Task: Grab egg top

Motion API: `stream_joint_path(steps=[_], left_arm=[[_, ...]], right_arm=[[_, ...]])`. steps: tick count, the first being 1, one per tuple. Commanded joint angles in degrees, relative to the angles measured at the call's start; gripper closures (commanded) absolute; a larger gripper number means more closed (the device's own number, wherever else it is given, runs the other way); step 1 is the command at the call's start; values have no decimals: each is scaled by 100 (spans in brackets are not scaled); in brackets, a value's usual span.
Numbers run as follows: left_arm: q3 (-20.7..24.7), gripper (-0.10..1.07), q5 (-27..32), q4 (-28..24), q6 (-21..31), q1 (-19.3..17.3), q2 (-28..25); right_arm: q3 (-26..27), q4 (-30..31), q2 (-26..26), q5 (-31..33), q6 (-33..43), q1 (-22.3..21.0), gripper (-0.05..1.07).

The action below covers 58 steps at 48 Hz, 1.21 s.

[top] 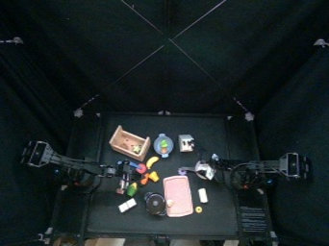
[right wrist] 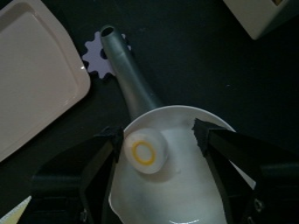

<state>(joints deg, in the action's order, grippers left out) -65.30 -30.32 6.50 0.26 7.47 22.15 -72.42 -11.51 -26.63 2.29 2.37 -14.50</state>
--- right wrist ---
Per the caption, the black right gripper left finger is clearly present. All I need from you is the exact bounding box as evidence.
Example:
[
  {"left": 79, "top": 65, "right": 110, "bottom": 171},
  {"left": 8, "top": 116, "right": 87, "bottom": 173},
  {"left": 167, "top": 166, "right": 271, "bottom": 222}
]
[{"left": 18, "top": 125, "right": 127, "bottom": 224}]

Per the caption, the white box corner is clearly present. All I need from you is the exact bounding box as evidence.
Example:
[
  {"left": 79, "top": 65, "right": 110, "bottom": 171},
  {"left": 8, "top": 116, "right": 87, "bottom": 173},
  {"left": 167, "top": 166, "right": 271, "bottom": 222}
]
[{"left": 222, "top": 0, "right": 299, "bottom": 41}]

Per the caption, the white toy egg half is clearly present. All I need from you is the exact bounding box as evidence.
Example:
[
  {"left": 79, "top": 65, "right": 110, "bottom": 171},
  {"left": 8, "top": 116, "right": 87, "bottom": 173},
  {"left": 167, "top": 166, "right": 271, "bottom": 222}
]
[{"left": 123, "top": 127, "right": 170, "bottom": 175}]

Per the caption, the pale yellow flat piece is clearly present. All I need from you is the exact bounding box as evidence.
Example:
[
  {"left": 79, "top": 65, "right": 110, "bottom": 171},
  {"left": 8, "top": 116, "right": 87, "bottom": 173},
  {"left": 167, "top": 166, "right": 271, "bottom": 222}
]
[{"left": 0, "top": 195, "right": 34, "bottom": 224}]

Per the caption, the white plastic tray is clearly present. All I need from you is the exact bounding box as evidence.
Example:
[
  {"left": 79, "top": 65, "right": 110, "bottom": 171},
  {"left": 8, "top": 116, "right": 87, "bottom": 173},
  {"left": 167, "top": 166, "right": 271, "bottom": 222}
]
[{"left": 0, "top": 0, "right": 92, "bottom": 163}]

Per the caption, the lavender gear-shaped toy piece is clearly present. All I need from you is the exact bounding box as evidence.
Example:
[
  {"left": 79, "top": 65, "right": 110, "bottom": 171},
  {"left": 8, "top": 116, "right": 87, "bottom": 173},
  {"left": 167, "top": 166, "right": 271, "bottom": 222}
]
[{"left": 80, "top": 31, "right": 132, "bottom": 81}]

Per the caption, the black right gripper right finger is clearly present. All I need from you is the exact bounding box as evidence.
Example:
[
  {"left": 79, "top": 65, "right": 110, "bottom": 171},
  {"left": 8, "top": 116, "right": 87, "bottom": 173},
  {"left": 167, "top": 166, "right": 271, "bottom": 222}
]
[{"left": 191, "top": 117, "right": 299, "bottom": 224}]

